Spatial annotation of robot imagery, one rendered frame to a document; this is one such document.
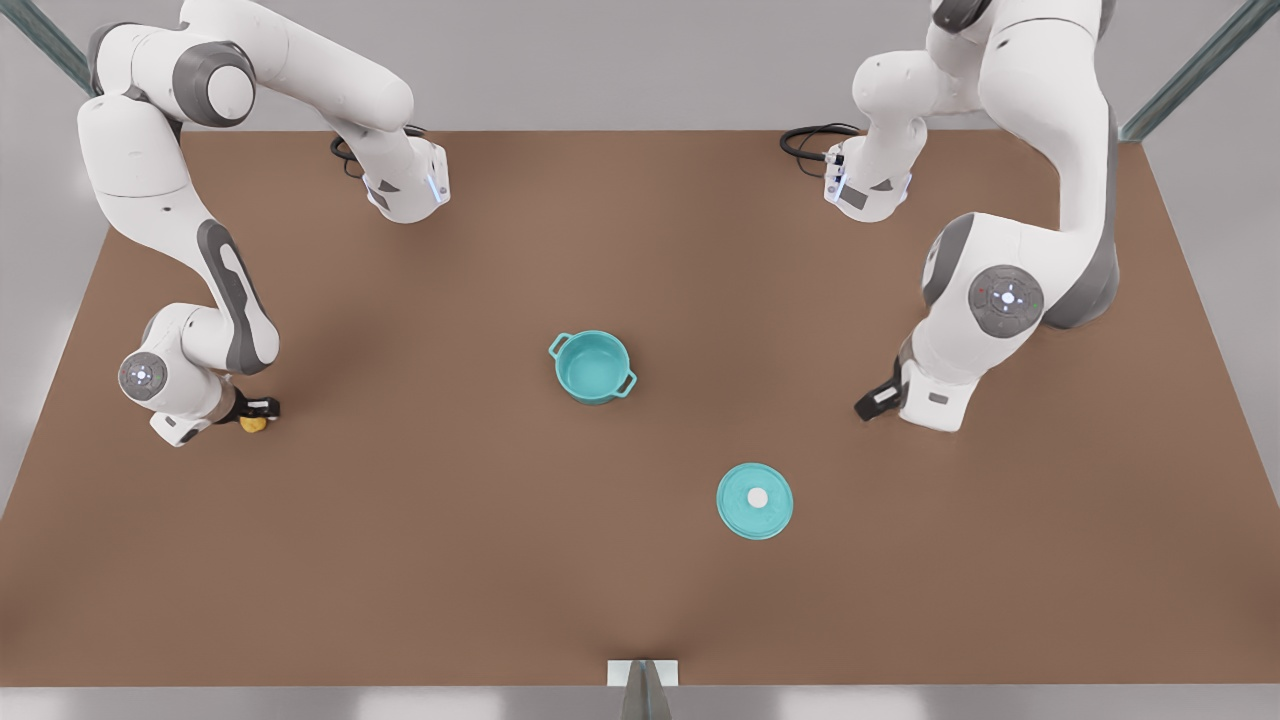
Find teal pot lid white knob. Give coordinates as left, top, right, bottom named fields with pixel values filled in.
left=716, top=462, right=795, bottom=542

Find black cable loop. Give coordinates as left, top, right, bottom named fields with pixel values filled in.
left=330, top=124, right=429, bottom=181
left=779, top=123, right=863, bottom=180

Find silver frame post with foot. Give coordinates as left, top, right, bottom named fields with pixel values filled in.
left=607, top=658, right=680, bottom=720

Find teal pot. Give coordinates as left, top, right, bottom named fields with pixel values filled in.
left=548, top=330, right=638, bottom=407

